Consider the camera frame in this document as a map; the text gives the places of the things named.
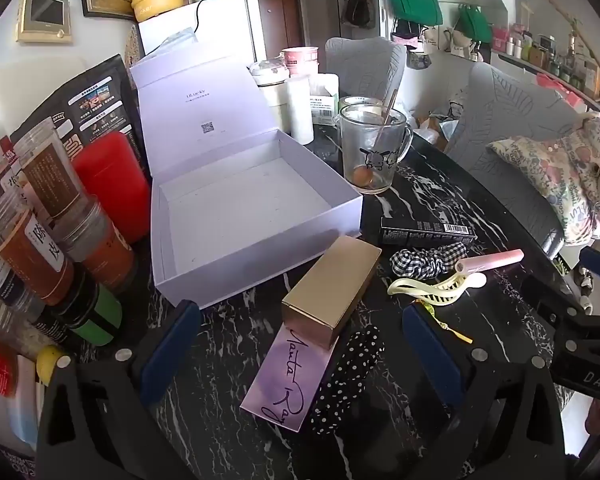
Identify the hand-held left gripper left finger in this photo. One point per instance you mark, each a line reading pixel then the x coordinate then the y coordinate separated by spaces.
pixel 170 355

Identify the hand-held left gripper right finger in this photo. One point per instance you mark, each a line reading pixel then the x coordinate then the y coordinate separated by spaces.
pixel 432 355

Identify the small yellow hair clip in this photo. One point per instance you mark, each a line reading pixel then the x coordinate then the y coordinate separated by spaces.
pixel 452 331

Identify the cream hair claw clip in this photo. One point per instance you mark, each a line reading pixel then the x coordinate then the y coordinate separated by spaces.
pixel 430 294

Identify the black polka dot headband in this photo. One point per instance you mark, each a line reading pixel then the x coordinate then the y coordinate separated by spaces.
pixel 350 370

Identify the black white gingham scrunchie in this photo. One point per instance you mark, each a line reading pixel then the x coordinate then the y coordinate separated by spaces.
pixel 425 260

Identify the pink tube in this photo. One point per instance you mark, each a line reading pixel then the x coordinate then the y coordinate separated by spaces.
pixel 490 260

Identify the pink-purple cosmetics box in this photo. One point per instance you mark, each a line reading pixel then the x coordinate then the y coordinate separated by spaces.
pixel 280 390

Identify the black slim box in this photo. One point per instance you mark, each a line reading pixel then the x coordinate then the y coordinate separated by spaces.
pixel 420 232

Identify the gold box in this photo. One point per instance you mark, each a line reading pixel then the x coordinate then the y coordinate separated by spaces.
pixel 330 285

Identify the lavender gift box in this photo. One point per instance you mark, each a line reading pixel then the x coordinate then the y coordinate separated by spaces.
pixel 240 210

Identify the black jar green label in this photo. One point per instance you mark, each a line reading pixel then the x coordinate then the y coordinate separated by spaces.
pixel 97 320

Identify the floral cushion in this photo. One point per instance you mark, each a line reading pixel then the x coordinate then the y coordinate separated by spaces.
pixel 545 170

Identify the clear jar orange contents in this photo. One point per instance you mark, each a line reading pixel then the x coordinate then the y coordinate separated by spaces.
pixel 105 255

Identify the yellow round object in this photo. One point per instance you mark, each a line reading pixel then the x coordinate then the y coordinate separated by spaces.
pixel 50 362

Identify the white plastic container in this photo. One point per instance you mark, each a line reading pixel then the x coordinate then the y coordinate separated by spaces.
pixel 22 410

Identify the grey leaf-pattern chair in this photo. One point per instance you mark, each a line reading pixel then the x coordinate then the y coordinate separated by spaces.
pixel 510 125
pixel 365 65

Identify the clear jar white label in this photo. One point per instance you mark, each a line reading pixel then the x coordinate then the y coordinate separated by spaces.
pixel 30 250

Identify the red canister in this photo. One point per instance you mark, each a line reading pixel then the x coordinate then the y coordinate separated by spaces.
pixel 115 185

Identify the pale plastic bag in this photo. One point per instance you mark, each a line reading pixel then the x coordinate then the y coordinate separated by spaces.
pixel 442 127

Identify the clear jar brown label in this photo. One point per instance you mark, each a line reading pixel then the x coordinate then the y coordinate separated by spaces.
pixel 45 175

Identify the row of bottles on shelf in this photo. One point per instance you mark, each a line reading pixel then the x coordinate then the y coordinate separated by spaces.
pixel 535 52

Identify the glass mug with cartoon dog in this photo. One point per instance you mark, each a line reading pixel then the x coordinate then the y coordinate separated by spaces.
pixel 365 145

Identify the copper spoon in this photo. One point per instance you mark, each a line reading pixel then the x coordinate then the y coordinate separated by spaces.
pixel 385 120

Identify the black oats bag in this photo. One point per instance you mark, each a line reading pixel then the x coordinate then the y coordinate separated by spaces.
pixel 100 100

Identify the tan tape roll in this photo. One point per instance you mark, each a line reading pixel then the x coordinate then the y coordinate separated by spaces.
pixel 352 101

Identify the green tote bag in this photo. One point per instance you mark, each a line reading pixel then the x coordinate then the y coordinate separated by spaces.
pixel 412 2
pixel 472 25

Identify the white carton with barcode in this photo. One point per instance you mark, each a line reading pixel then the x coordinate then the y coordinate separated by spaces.
pixel 325 105

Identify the white tumbler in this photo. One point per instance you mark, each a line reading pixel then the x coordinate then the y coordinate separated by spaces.
pixel 300 110

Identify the white pot with glass lid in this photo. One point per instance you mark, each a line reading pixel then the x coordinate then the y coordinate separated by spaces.
pixel 267 80

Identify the dark hanging bag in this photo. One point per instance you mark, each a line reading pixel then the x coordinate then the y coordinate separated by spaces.
pixel 407 35

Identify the woven straw mat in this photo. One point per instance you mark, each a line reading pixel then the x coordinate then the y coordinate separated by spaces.
pixel 131 45

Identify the clear plastic bag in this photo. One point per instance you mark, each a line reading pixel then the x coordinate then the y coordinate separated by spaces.
pixel 180 40

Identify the pink paper cups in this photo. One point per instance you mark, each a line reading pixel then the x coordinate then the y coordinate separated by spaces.
pixel 300 57

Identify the white fridge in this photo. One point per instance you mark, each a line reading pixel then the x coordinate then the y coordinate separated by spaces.
pixel 215 25

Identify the brown door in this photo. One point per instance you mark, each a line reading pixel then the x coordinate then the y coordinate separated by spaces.
pixel 280 15

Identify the beige wall panel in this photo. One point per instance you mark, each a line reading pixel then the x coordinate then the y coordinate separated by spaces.
pixel 42 10

